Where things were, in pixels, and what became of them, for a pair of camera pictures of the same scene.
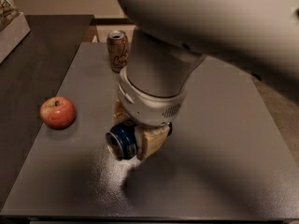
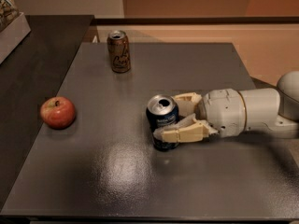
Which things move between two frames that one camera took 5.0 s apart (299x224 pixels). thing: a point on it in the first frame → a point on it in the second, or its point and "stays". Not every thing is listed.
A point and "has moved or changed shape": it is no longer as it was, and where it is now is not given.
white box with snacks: (13, 23) stays
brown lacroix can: (118, 43) stays
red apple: (57, 112) stays
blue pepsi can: (121, 140) has moved or changed shape
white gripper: (149, 108) → (222, 109)
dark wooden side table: (29, 75) stays
